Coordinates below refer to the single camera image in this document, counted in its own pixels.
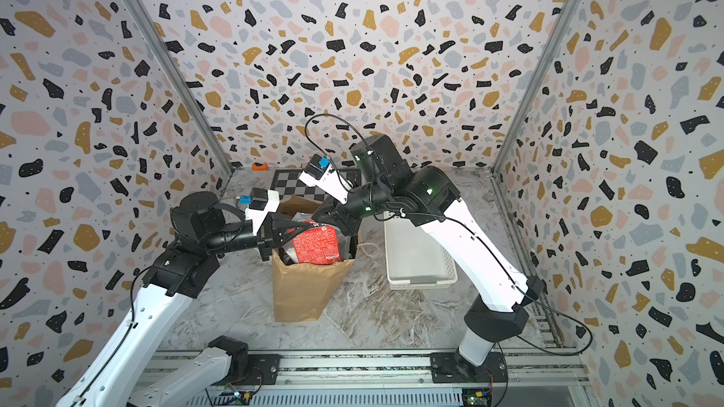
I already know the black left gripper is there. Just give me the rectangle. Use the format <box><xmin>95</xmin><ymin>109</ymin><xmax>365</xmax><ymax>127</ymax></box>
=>
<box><xmin>202</xmin><ymin>213</ymin><xmax>310</xmax><ymax>264</ymax></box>

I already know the red seasoning packet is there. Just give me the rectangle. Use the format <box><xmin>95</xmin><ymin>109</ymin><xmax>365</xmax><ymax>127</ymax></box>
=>
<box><xmin>291</xmin><ymin>225</ymin><xmax>341</xmax><ymax>266</ymax></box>

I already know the brown paper bag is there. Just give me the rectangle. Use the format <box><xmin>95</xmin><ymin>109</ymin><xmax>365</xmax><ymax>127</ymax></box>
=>
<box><xmin>271</xmin><ymin>197</ymin><xmax>380</xmax><ymax>323</ymax></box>

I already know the white perforated plastic basket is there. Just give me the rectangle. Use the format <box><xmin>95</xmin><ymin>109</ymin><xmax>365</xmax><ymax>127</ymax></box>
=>
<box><xmin>384</xmin><ymin>212</ymin><xmax>458</xmax><ymax>290</ymax></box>

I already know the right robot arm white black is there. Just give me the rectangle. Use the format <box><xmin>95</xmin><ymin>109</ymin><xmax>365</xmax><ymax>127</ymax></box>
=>
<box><xmin>300</xmin><ymin>134</ymin><xmax>543</xmax><ymax>377</ymax></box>

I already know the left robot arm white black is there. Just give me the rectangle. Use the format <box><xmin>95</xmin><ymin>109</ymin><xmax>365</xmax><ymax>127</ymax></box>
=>
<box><xmin>58</xmin><ymin>188</ymin><xmax>312</xmax><ymax>406</ymax></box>

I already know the black white chessboard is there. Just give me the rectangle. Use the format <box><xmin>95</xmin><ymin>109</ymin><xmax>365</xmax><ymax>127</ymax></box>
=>
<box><xmin>269</xmin><ymin>169</ymin><xmax>328</xmax><ymax>203</ymax></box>

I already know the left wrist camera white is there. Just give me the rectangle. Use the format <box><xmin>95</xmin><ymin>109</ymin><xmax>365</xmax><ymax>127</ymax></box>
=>
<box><xmin>236</xmin><ymin>188</ymin><xmax>280</xmax><ymax>235</ymax></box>

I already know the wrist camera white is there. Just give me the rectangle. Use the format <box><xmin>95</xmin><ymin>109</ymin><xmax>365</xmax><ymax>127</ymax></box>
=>
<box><xmin>299</xmin><ymin>155</ymin><xmax>352</xmax><ymax>205</ymax></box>
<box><xmin>236</xmin><ymin>188</ymin><xmax>280</xmax><ymax>235</ymax></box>

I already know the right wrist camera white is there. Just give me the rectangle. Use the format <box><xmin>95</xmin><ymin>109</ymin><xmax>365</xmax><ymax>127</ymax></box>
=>
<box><xmin>299</xmin><ymin>155</ymin><xmax>352</xmax><ymax>205</ymax></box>

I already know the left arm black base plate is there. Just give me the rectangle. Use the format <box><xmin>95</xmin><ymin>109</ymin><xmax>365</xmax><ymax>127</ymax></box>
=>
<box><xmin>213</xmin><ymin>353</ymin><xmax>282</xmax><ymax>386</ymax></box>

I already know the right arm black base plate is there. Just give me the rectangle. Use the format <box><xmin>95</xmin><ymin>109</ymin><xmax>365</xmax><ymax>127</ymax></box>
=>
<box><xmin>429</xmin><ymin>352</ymin><xmax>508</xmax><ymax>384</ymax></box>

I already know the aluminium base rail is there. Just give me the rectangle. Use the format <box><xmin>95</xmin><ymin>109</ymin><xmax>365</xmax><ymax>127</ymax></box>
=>
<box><xmin>134</xmin><ymin>348</ymin><xmax>597</xmax><ymax>406</ymax></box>

